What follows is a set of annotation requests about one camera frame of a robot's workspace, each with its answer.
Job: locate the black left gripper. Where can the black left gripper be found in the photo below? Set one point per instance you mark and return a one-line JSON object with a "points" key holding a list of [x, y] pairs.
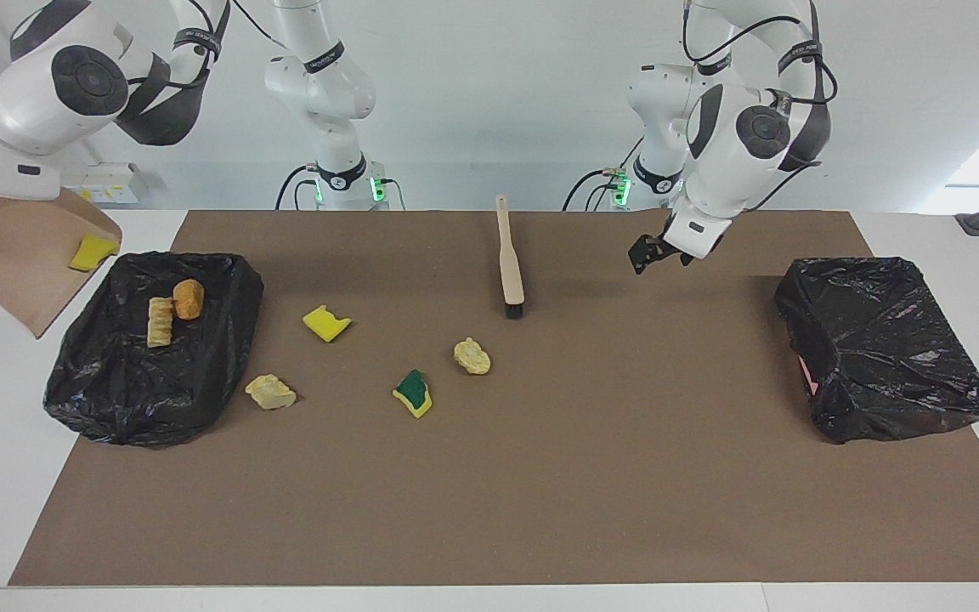
{"points": [[668, 248]]}

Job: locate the beige plastic dustpan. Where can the beige plastic dustpan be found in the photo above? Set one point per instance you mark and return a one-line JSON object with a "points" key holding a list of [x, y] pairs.
{"points": [[22, 255]]}

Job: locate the beige brush with black bristles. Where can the beige brush with black bristles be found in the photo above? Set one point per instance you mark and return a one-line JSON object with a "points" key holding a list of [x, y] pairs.
{"points": [[509, 263]]}

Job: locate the small yellow green sponge piece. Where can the small yellow green sponge piece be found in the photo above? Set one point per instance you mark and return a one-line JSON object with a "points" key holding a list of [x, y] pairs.
{"points": [[94, 252]]}

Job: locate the pale yellow pastry toy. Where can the pale yellow pastry toy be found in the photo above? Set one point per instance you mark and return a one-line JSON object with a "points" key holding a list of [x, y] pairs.
{"points": [[472, 356]]}

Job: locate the orange striped croissant toy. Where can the orange striped croissant toy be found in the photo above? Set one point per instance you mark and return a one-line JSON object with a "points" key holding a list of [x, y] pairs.
{"points": [[160, 321]]}

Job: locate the brown bread roll toy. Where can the brown bread roll toy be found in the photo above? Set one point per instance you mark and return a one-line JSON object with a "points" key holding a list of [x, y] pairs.
{"points": [[188, 299]]}

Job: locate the large green yellow sponge piece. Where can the large green yellow sponge piece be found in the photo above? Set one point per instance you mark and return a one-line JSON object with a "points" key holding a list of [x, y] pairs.
{"points": [[413, 393]]}

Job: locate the plain yellow sponge piece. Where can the plain yellow sponge piece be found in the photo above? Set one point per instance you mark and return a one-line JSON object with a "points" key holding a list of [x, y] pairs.
{"points": [[325, 323]]}

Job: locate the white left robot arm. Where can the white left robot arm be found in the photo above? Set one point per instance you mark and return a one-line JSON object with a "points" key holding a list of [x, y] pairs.
{"points": [[715, 195]]}

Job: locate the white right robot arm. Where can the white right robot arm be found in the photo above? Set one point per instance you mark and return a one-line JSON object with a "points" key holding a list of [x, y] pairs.
{"points": [[5, 110]]}

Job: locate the pink plastic bin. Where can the pink plastic bin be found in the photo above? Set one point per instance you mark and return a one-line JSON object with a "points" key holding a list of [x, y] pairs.
{"points": [[810, 378]]}

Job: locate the black plastic bin bag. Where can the black plastic bin bag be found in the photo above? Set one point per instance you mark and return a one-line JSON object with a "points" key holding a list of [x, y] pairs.
{"points": [[116, 382], [880, 357]]}

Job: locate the brown table mat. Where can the brown table mat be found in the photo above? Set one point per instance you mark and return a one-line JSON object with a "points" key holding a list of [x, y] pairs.
{"points": [[489, 493]]}

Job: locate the white wall socket box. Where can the white wall socket box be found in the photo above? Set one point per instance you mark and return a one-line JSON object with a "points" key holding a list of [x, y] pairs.
{"points": [[111, 180]]}

